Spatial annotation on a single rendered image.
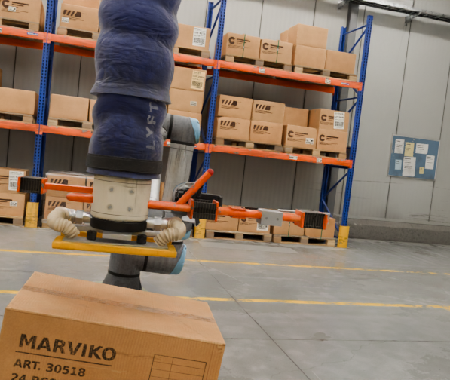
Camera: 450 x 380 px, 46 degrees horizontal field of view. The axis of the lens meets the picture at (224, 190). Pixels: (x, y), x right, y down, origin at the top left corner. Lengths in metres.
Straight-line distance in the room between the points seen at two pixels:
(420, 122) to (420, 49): 1.55
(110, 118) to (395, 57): 10.76
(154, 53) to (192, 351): 0.84
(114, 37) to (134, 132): 0.27
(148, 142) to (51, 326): 0.56
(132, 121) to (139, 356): 0.65
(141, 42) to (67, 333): 0.81
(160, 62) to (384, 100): 10.44
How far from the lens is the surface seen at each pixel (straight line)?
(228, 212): 1.62
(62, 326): 1.52
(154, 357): 1.54
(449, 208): 12.89
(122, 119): 1.52
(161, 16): 1.56
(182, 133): 2.43
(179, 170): 2.43
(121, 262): 2.46
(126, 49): 1.52
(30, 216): 8.75
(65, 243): 1.50
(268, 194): 10.75
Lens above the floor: 1.47
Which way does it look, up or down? 4 degrees down
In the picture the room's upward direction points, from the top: 6 degrees clockwise
